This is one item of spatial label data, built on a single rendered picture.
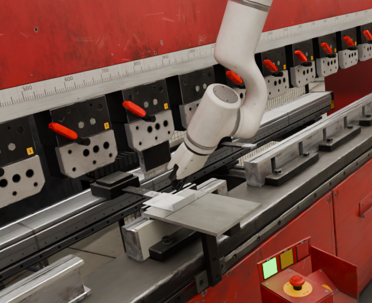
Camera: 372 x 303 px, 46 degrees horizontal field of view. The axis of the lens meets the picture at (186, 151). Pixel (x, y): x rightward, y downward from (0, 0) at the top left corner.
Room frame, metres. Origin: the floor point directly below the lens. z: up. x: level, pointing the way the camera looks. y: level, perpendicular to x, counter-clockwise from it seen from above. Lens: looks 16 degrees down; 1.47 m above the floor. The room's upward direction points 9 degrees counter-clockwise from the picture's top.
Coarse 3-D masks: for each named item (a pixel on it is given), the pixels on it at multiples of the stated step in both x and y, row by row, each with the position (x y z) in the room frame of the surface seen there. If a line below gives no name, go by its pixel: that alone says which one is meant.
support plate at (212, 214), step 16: (192, 192) 1.20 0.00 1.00; (192, 208) 1.08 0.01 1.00; (208, 208) 1.07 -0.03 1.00; (224, 208) 1.05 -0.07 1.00; (240, 208) 1.03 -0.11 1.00; (256, 208) 1.03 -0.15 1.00; (176, 224) 1.02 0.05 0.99; (192, 224) 0.99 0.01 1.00; (208, 224) 0.97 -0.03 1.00; (224, 224) 0.96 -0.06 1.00
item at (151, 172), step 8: (160, 144) 1.19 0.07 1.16; (168, 144) 1.21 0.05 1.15; (144, 152) 1.15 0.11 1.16; (152, 152) 1.17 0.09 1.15; (160, 152) 1.19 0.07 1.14; (168, 152) 1.20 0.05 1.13; (144, 160) 1.14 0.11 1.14; (152, 160) 1.16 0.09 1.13; (160, 160) 1.18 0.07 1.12; (168, 160) 1.20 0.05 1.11; (144, 168) 1.14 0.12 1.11; (152, 168) 1.16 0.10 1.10; (160, 168) 1.19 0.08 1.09; (144, 176) 1.15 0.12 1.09
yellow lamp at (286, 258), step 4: (284, 252) 1.07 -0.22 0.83; (288, 252) 1.07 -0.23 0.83; (292, 252) 1.08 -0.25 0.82; (280, 256) 1.06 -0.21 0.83; (284, 256) 1.07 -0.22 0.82; (288, 256) 1.07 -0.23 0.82; (292, 256) 1.08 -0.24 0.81; (284, 260) 1.06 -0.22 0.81; (288, 260) 1.07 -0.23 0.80; (292, 260) 1.08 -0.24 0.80; (284, 264) 1.06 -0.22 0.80; (288, 264) 1.07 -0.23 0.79
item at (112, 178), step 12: (96, 180) 1.35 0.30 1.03; (108, 180) 1.33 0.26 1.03; (120, 180) 1.32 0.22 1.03; (132, 180) 1.34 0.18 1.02; (96, 192) 1.33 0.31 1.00; (108, 192) 1.28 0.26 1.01; (120, 192) 1.30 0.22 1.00; (132, 192) 1.27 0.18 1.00; (144, 192) 1.25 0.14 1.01; (156, 192) 1.23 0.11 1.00
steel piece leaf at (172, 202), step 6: (168, 198) 1.17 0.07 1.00; (174, 198) 1.17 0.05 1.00; (180, 198) 1.16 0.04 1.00; (186, 198) 1.11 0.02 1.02; (192, 198) 1.13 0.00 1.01; (156, 204) 1.14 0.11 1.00; (162, 204) 1.14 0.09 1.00; (168, 204) 1.13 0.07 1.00; (174, 204) 1.08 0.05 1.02; (180, 204) 1.09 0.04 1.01; (186, 204) 1.11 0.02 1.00; (174, 210) 1.08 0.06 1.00
